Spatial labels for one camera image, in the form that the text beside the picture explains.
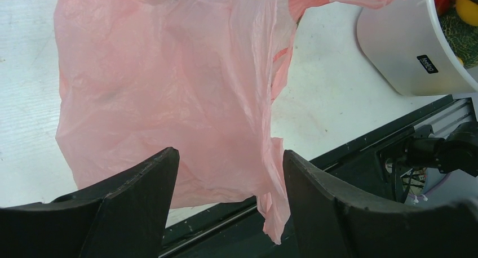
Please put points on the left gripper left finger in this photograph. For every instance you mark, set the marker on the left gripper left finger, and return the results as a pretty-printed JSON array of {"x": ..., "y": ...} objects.
[{"x": 122, "y": 216}]

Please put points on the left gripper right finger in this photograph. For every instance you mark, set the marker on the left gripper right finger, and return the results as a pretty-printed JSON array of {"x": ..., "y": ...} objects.
[{"x": 333, "y": 218}]

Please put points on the pink plastic bag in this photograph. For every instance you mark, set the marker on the pink plastic bag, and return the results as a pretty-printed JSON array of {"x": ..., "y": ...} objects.
[{"x": 136, "y": 76}]

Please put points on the yellow fake fruit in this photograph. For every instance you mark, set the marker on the yellow fake fruit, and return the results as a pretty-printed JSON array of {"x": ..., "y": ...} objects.
[{"x": 467, "y": 11}]

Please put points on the green fake melon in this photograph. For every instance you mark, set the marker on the green fake melon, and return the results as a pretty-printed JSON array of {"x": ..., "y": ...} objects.
[{"x": 461, "y": 37}]

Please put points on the white plastic basket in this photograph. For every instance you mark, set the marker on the white plastic basket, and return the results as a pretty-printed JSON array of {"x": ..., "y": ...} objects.
[{"x": 404, "y": 41}]

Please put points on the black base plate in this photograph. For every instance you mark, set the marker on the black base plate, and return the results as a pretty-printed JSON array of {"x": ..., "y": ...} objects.
[{"x": 406, "y": 189}]

